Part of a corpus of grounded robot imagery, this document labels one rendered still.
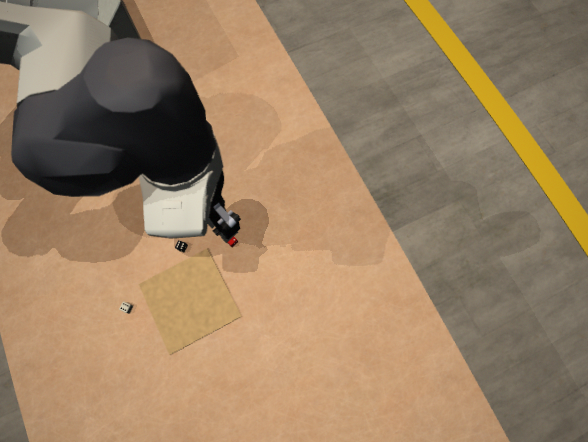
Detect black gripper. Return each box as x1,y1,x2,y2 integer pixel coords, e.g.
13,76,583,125
208,170,240,243

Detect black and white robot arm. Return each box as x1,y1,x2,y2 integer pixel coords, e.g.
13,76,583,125
0,0,224,239

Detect tan flat mat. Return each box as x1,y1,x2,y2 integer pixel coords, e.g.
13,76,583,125
139,249,242,355

